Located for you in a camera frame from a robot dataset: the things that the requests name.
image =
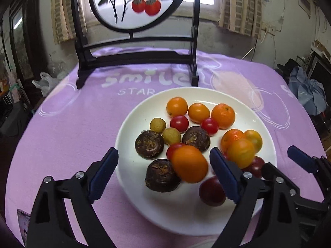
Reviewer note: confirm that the printed card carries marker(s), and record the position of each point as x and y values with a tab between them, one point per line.
23	224

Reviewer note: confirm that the orange tomato top left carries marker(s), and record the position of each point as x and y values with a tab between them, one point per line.
177	106

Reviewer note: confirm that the black hat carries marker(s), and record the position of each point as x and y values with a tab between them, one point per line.
288	67

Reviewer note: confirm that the dark purple tomato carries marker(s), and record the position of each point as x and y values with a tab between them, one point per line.
256	165
212	191

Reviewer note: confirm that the dimpled mandarin orange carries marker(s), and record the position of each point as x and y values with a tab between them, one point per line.
230	137
223	115

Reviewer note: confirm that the yellow-orange tomato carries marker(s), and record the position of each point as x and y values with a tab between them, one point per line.
256	139
240	153

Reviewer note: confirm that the purple printed blanket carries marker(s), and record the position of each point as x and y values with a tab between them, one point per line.
64	134

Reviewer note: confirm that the white round plate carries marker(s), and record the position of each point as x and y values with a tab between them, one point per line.
191	217

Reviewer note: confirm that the cluttered shelf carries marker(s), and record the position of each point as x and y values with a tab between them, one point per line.
10	100

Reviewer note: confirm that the wall vent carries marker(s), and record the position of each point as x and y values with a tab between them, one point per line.
305	2

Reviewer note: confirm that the blue clothes pile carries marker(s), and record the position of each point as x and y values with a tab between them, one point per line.
307	90

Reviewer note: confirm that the orange tomato top middle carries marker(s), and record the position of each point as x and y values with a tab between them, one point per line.
198	112

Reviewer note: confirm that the white plastic bag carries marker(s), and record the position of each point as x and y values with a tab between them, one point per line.
44	83

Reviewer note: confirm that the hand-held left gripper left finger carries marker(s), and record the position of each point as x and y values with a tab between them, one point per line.
103	177

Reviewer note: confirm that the dark brown water chestnut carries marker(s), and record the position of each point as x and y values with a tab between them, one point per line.
162	175
196	138
149	144

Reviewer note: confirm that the red cherry tomato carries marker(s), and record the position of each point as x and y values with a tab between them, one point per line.
179	123
210	126
172	149

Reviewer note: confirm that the orange tomato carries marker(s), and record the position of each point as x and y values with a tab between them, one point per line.
177	106
198	112

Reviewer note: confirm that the black framed panel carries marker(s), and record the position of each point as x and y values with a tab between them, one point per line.
322	72

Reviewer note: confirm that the tan longan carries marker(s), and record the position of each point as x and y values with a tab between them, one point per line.
171	136
157	124

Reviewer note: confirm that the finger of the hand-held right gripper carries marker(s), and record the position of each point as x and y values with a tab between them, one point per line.
269	170
300	157

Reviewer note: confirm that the beige checked curtain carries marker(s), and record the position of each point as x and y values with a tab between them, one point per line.
240	7
64	13

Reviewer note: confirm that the black framed decorative screen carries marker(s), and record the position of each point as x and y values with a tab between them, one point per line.
121	5

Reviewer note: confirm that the dark wooden cabinet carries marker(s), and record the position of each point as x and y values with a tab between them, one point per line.
23	44

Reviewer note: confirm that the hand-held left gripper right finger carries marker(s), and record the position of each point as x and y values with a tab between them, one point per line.
225	177

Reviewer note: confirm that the white wall socket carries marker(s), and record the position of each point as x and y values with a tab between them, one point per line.
271	29

